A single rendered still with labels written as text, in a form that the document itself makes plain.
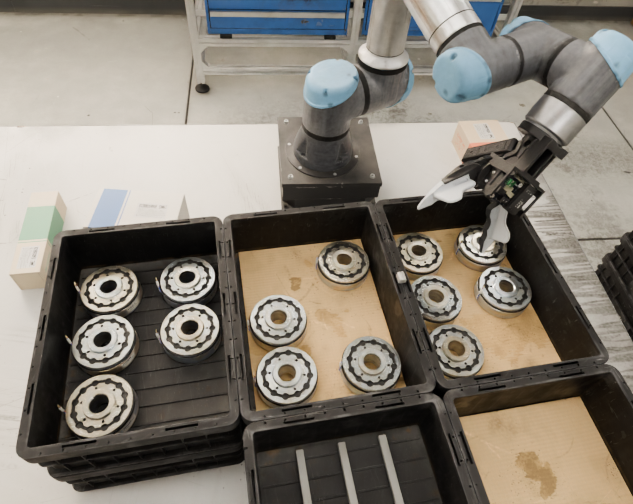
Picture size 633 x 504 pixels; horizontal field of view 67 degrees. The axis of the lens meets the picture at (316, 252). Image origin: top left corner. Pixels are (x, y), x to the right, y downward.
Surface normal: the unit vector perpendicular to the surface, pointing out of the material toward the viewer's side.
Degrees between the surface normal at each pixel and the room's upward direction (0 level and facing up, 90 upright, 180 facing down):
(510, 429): 0
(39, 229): 0
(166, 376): 0
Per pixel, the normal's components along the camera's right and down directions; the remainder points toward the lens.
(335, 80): -0.04, -0.52
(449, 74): -0.86, 0.37
